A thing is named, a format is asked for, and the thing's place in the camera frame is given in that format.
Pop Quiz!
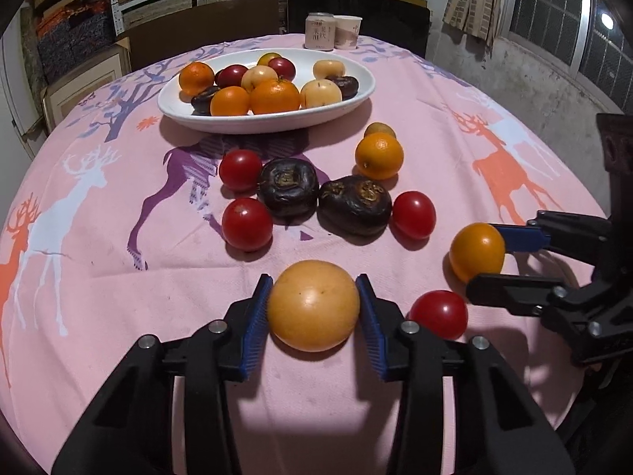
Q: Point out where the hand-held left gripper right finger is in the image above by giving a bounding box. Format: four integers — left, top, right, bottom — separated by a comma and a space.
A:
354, 273, 577, 475

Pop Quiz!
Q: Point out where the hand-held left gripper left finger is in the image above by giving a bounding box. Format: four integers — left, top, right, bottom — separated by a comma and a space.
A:
52, 273, 275, 475

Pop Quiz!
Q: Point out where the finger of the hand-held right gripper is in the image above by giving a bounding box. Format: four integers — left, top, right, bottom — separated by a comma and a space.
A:
467, 273, 574, 316
495, 211, 614, 263

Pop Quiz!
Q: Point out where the small orange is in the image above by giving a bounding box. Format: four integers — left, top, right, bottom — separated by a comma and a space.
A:
178, 61, 216, 98
355, 133, 404, 181
449, 222, 506, 284

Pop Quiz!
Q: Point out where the yellow orange round fruit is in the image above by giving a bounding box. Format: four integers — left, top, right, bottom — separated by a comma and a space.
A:
267, 260, 361, 352

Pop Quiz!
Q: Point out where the white oval plate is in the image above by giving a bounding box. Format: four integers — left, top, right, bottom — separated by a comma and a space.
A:
157, 48, 375, 134

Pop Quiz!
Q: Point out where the large orange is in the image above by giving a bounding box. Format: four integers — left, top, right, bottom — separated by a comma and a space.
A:
249, 78, 301, 114
210, 86, 251, 116

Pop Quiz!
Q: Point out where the pale yellow pepino melon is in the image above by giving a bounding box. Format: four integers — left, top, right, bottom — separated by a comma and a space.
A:
300, 79, 342, 108
313, 60, 345, 80
241, 66, 279, 91

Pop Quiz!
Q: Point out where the pink deer printed tablecloth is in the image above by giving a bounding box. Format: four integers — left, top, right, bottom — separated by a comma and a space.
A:
0, 34, 614, 475

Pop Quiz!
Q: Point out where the window with metal grille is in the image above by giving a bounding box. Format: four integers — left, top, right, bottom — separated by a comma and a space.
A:
509, 0, 633, 105

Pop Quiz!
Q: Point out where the black chair back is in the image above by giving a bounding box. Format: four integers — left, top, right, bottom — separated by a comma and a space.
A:
287, 0, 430, 57

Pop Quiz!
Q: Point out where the pink paper cup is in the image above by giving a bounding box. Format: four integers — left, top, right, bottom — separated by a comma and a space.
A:
334, 15, 363, 50

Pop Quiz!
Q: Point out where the pink drink can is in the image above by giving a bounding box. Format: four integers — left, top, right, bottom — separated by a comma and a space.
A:
305, 13, 337, 51

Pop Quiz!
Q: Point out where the beige framed panel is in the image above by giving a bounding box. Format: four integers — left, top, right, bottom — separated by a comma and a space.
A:
42, 37, 132, 124

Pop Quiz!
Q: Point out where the brown cardboard sheet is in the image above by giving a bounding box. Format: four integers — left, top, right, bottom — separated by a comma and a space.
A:
119, 0, 288, 67

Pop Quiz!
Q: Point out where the stack of dark patterned boxes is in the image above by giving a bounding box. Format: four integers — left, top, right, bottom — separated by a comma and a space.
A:
32, 0, 117, 85

